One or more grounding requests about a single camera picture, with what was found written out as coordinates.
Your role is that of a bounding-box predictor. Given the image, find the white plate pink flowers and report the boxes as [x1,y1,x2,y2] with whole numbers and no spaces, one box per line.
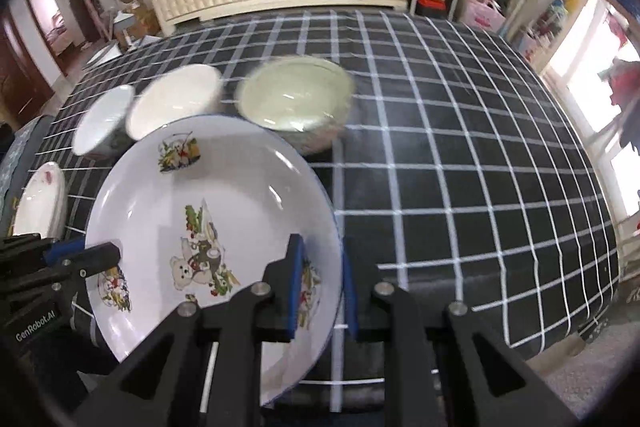
[13,161,67,239]

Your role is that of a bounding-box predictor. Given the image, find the white plate with bear cartoon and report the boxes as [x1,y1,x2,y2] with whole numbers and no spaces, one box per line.
[86,115,342,403]

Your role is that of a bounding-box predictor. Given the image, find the small white bowl red emblem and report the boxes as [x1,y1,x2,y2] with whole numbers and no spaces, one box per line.
[72,86,136,160]

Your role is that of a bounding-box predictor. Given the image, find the plain white bowl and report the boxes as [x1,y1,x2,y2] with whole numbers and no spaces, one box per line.
[126,64,224,141]

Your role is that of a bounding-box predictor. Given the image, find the black white grid tablecloth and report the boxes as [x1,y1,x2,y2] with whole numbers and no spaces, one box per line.
[35,10,620,359]

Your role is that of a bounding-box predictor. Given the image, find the green bowl black floral pattern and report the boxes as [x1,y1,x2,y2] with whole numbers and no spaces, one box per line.
[234,55,356,156]

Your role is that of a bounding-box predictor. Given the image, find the pink gift bag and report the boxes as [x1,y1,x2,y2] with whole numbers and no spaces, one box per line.
[461,0,506,32]

